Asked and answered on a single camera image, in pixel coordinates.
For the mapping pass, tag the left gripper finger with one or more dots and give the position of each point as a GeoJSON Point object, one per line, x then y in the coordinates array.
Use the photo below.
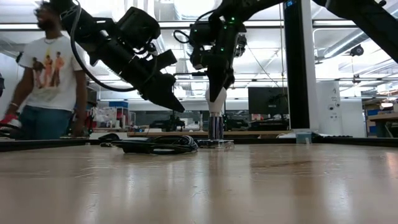
{"type": "Point", "coordinates": [168, 105]}
{"type": "Point", "coordinates": [166, 87]}

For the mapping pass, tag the white frosted lightbulb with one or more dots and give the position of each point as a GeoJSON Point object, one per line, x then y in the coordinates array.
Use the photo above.
{"type": "Point", "coordinates": [217, 107]}

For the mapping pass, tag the black background robot arm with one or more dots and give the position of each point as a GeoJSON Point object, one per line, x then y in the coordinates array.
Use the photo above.
{"type": "Point", "coordinates": [168, 124]}
{"type": "Point", "coordinates": [236, 124]}

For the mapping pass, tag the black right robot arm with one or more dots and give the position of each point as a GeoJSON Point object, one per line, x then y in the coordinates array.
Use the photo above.
{"type": "Point", "coordinates": [373, 21]}

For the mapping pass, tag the blue storage bin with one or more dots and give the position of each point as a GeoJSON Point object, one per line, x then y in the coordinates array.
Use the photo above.
{"type": "Point", "coordinates": [118, 104]}

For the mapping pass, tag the black monitor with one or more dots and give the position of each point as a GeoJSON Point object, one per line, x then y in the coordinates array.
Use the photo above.
{"type": "Point", "coordinates": [267, 101]}

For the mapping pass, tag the person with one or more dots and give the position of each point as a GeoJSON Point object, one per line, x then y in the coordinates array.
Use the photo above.
{"type": "Point", "coordinates": [53, 77]}

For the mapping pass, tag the small blue cup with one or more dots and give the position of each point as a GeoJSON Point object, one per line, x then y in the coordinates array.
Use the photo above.
{"type": "Point", "coordinates": [303, 137]}

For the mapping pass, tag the overhead LED light bar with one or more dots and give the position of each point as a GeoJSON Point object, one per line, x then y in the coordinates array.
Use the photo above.
{"type": "Point", "coordinates": [342, 23]}

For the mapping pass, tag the wooden workbench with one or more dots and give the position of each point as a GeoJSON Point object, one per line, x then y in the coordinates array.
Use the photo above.
{"type": "Point", "coordinates": [382, 117]}

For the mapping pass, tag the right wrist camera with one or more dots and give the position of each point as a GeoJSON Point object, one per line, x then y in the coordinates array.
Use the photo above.
{"type": "Point", "coordinates": [241, 45]}

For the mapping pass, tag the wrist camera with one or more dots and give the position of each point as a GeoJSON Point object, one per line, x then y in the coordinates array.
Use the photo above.
{"type": "Point", "coordinates": [241, 45]}
{"type": "Point", "coordinates": [168, 59]}

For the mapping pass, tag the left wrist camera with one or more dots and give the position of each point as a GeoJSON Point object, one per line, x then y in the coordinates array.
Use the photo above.
{"type": "Point", "coordinates": [168, 59]}

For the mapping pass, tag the black ceiling camera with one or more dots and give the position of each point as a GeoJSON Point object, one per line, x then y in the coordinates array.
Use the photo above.
{"type": "Point", "coordinates": [357, 50]}

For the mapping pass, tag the black aluminium table frame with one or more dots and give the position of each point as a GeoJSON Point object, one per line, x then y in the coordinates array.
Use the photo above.
{"type": "Point", "coordinates": [357, 141]}

